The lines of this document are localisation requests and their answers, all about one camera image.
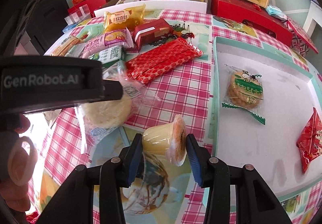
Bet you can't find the white round cake packet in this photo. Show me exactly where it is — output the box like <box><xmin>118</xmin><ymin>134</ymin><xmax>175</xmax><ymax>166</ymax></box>
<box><xmin>74</xmin><ymin>60</ymin><xmax>161</xmax><ymax>154</ymax></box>

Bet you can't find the yellow pudding jelly cup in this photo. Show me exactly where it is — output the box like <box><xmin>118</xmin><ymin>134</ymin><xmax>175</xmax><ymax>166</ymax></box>
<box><xmin>142</xmin><ymin>115</ymin><xmax>187</xmax><ymax>167</ymax></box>

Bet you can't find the pink swiss roll packet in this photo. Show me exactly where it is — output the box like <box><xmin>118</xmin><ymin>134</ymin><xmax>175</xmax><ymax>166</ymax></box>
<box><xmin>80</xmin><ymin>28</ymin><xmax>134</xmax><ymax>58</ymax></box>

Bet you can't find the person's left hand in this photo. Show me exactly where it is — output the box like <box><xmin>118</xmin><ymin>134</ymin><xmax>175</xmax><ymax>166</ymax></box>
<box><xmin>1</xmin><ymin>115</ymin><xmax>31</xmax><ymax>213</ymax></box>

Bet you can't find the green white snack packet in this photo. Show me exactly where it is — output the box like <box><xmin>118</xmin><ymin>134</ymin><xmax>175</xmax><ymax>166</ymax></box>
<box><xmin>88</xmin><ymin>45</ymin><xmax>126</xmax><ymax>68</ymax></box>

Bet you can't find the red patterned flat packet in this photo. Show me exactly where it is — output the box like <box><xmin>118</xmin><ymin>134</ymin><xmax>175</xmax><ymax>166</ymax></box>
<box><xmin>126</xmin><ymin>37</ymin><xmax>203</xmax><ymax>85</ymax></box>

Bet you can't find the orange brown biscuit packet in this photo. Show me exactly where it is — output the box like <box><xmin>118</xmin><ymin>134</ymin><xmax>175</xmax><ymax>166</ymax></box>
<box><xmin>51</xmin><ymin>35</ymin><xmax>84</xmax><ymax>57</ymax></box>

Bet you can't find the checkered picture tablecloth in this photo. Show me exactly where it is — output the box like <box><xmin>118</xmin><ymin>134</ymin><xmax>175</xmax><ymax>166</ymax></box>
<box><xmin>27</xmin><ymin>9</ymin><xmax>322</xmax><ymax>224</ymax></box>

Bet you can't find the red white wrapped snack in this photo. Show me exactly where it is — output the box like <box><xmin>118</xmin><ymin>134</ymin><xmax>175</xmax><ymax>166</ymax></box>
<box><xmin>132</xmin><ymin>19</ymin><xmax>174</xmax><ymax>51</ymax></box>

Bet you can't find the black cabinet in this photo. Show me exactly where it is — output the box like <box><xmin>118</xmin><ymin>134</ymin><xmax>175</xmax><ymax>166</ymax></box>
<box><xmin>14</xmin><ymin>0</ymin><xmax>68</xmax><ymax>55</ymax></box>

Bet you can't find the yellow soft bread packet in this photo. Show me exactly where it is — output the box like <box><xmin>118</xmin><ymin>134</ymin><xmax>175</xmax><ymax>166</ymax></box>
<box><xmin>103</xmin><ymin>4</ymin><xmax>146</xmax><ymax>33</ymax></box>

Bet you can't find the green wrapped round cookie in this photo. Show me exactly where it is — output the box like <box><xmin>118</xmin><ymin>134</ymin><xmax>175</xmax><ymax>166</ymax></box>
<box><xmin>222</xmin><ymin>65</ymin><xmax>266</xmax><ymax>125</ymax></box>

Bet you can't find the clear red plastic box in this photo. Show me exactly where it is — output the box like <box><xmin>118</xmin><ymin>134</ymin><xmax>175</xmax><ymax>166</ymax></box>
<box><xmin>64</xmin><ymin>4</ymin><xmax>91</xmax><ymax>25</ymax></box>

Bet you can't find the white foam board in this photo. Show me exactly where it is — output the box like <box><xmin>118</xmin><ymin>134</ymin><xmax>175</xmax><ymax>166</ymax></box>
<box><xmin>94</xmin><ymin>0</ymin><xmax>207</xmax><ymax>17</ymax></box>

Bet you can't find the red snack packet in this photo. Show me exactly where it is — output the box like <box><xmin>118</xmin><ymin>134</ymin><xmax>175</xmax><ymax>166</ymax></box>
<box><xmin>296</xmin><ymin>107</ymin><xmax>321</xmax><ymax>174</ymax></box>

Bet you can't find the white foam tray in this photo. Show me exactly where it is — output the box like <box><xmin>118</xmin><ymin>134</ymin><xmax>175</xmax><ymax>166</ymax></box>
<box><xmin>209</xmin><ymin>36</ymin><xmax>321</xmax><ymax>197</ymax></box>

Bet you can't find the large red gift box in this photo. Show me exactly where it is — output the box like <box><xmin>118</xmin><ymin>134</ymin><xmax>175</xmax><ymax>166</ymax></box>
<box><xmin>211</xmin><ymin>0</ymin><xmax>293</xmax><ymax>46</ymax></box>

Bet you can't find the red patterned box lid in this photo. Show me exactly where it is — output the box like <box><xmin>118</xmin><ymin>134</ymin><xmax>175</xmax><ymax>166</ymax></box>
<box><xmin>286</xmin><ymin>17</ymin><xmax>319</xmax><ymax>57</ymax></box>

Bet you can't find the light blue tissue packet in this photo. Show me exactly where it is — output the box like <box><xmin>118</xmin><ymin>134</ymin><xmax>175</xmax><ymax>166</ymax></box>
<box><xmin>266</xmin><ymin>5</ymin><xmax>288</xmax><ymax>21</ymax></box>

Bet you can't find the white table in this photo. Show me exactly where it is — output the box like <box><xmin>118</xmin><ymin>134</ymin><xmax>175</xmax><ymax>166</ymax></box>
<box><xmin>303</xmin><ymin>1</ymin><xmax>322</xmax><ymax>37</ymax></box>

